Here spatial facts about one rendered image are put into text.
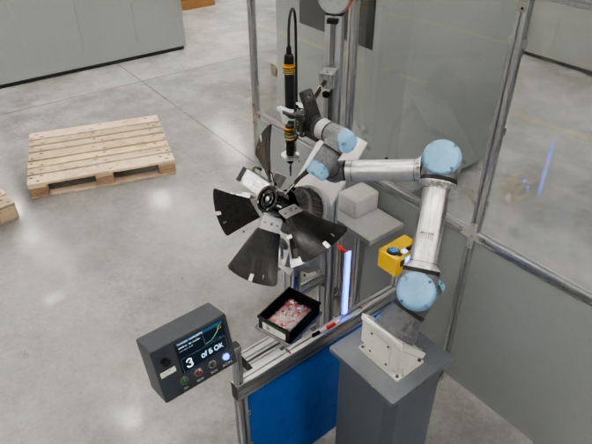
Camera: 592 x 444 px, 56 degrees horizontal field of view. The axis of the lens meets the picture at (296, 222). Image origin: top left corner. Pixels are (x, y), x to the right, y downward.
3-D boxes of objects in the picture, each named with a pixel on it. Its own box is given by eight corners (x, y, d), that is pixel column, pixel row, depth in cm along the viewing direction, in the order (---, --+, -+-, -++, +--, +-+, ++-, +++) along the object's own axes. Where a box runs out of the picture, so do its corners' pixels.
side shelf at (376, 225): (353, 198, 304) (354, 193, 303) (403, 227, 281) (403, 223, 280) (321, 213, 292) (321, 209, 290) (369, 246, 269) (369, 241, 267)
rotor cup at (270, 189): (278, 188, 247) (259, 180, 237) (302, 193, 238) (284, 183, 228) (269, 219, 246) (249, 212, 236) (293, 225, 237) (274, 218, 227)
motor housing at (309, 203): (278, 225, 262) (261, 218, 252) (303, 183, 260) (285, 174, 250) (309, 248, 248) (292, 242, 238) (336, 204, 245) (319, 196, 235)
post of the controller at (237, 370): (240, 377, 202) (235, 339, 190) (244, 382, 200) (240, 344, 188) (233, 381, 200) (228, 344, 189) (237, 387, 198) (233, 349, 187)
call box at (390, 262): (402, 253, 243) (404, 233, 237) (419, 264, 236) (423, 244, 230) (376, 268, 235) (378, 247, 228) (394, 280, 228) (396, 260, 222)
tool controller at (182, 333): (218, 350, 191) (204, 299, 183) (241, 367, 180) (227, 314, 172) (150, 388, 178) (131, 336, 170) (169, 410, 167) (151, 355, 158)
